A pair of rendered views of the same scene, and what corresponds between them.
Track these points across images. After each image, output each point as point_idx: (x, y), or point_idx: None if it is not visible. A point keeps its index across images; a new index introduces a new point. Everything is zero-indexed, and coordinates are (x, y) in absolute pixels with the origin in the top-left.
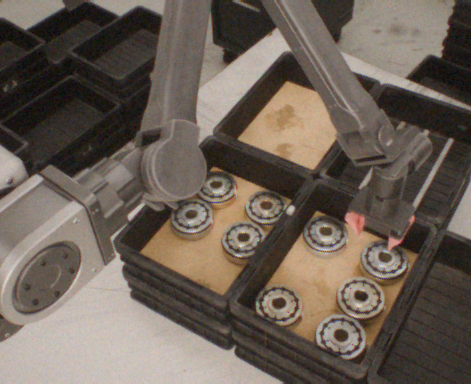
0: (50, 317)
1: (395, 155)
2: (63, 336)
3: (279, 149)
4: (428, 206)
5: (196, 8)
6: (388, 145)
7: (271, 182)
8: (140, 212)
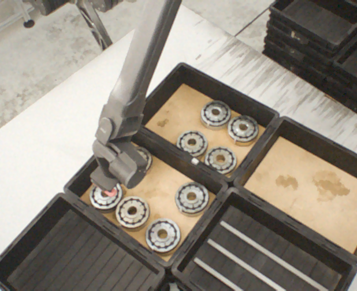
0: (175, 64)
1: (99, 138)
2: (163, 71)
3: (290, 179)
4: (220, 290)
5: None
6: (101, 129)
7: None
8: (204, 74)
